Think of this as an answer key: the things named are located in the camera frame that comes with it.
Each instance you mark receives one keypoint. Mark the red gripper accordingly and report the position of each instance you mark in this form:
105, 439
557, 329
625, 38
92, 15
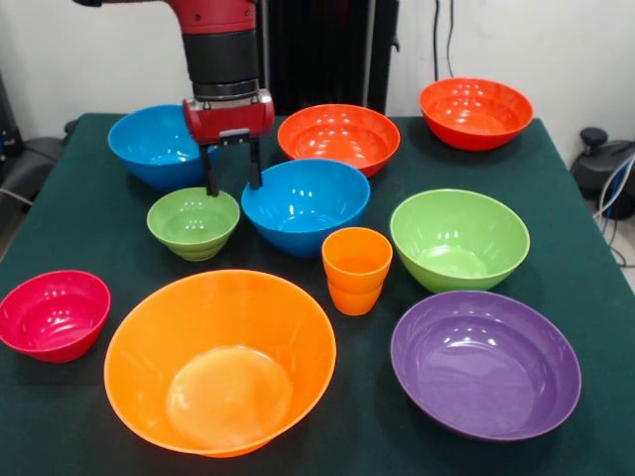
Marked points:
228, 121

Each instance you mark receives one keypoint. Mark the small green plastic bowl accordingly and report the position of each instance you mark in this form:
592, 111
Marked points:
193, 225

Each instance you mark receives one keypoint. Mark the blue plastic bowl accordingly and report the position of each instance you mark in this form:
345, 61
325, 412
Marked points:
144, 144
307, 208

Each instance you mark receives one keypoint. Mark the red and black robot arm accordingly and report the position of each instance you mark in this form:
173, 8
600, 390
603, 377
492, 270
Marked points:
220, 54

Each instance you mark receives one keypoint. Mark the red-orange plastic bowl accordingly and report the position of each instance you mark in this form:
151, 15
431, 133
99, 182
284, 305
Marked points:
476, 111
339, 136

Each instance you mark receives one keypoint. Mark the orange plastic cup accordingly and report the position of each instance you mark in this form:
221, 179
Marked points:
357, 253
354, 303

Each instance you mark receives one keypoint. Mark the dark green table cloth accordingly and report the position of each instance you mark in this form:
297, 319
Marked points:
74, 223

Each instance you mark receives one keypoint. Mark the large orange plastic bowl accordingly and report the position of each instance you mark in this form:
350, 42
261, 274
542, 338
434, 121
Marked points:
218, 357

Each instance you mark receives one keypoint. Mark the dark grey chair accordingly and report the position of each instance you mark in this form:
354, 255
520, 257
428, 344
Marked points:
35, 158

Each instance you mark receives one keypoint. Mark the pink plastic bowl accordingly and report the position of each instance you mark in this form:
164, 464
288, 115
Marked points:
54, 312

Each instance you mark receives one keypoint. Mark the large green plastic bowl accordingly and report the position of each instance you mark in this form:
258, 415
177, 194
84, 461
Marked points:
459, 238

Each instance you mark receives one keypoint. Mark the black equipment rack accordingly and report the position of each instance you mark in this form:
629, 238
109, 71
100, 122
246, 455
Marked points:
7, 124

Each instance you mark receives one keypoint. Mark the purple plastic bowl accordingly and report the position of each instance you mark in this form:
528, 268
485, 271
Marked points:
486, 362

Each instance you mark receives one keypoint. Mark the black office chair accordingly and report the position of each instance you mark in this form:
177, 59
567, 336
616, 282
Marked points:
595, 168

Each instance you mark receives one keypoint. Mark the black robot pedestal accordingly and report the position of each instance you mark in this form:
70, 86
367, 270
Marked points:
327, 54

